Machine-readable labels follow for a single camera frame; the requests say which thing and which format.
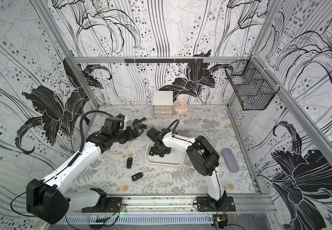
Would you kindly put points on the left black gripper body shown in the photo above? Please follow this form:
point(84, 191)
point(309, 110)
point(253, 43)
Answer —
point(123, 135)

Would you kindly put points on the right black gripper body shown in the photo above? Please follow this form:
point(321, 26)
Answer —
point(158, 148)

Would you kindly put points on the white storage tray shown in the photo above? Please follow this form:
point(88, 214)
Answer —
point(174, 159)

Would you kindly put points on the black key front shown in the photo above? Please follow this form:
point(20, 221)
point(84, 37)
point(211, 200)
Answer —
point(137, 176)

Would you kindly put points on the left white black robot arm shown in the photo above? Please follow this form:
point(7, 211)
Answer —
point(47, 198)

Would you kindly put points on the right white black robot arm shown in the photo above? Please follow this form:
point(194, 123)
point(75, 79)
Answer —
point(203, 157)

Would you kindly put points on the black VW key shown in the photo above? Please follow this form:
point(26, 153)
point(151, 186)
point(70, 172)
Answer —
point(142, 126)

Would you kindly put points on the pink round alarm clock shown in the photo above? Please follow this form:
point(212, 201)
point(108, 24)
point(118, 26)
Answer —
point(180, 106)

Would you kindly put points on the white mini drawer cabinet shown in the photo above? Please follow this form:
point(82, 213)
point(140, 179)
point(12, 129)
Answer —
point(163, 104)

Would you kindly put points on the purple glasses case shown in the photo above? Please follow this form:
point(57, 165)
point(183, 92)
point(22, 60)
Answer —
point(230, 160)

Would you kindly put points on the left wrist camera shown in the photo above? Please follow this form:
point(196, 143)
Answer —
point(115, 123)

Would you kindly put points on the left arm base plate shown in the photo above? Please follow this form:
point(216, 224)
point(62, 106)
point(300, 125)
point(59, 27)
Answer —
point(105, 205)

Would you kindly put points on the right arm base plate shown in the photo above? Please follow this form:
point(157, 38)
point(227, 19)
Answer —
point(207, 204)

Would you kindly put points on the white cable duct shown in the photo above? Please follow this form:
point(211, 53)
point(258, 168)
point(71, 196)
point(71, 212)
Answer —
point(139, 219)

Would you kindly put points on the black wire wall basket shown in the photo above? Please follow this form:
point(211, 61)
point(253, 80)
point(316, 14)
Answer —
point(252, 90)

